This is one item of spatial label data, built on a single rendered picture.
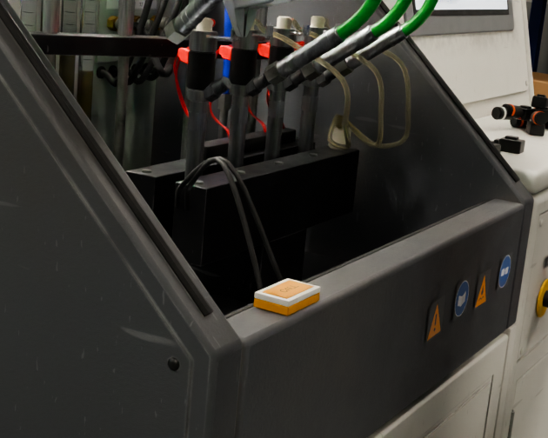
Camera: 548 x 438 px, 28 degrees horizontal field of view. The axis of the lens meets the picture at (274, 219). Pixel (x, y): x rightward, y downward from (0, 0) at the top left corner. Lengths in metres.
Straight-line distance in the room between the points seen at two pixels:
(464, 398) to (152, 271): 0.59
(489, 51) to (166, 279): 1.19
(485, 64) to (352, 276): 0.95
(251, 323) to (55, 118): 0.20
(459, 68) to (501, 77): 0.19
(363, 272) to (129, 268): 0.26
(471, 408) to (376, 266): 0.36
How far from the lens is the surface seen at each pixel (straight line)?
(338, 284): 0.90
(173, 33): 1.00
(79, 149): 0.76
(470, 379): 1.25
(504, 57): 1.92
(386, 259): 0.99
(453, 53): 1.69
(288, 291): 0.82
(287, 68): 1.14
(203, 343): 0.72
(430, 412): 1.15
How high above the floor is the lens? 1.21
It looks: 14 degrees down
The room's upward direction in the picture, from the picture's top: 5 degrees clockwise
